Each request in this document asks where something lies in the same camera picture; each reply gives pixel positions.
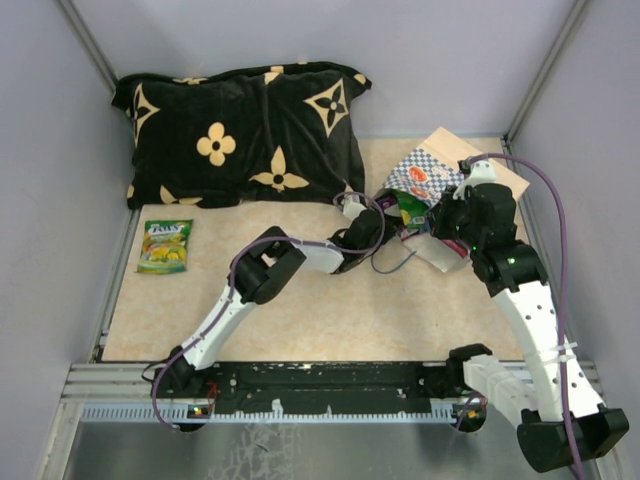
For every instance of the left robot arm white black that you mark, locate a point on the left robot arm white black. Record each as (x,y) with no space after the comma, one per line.
(259,273)

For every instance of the green Fox's candy bag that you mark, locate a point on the green Fox's candy bag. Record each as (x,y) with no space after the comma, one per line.
(164,247)

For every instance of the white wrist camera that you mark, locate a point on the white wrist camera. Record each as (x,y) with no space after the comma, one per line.
(352,206)
(476,171)

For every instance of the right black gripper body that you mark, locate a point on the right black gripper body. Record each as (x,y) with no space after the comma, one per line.
(451,222)

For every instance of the yellow green snack packet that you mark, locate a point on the yellow green snack packet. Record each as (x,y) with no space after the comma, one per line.
(412,210)

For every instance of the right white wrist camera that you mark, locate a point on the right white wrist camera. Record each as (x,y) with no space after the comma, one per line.
(476,171)

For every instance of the purple snack packet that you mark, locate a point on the purple snack packet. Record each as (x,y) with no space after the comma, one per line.
(389,204)

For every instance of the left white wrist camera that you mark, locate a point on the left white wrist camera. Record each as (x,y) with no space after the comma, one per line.
(352,206)

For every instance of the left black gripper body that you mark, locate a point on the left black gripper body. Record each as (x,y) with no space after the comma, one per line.
(385,233)

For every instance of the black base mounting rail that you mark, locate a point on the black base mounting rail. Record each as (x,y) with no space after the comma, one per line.
(317,388)

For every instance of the black pillow with beige flowers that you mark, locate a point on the black pillow with beige flowers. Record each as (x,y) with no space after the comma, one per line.
(280,133)

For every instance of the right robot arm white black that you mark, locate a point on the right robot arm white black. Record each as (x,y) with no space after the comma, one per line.
(559,417)

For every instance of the blue checkered paper bag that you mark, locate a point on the blue checkered paper bag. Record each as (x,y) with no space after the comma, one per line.
(417,183)

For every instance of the white slotted cable duct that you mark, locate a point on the white slotted cable duct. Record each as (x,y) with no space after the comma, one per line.
(193,413)

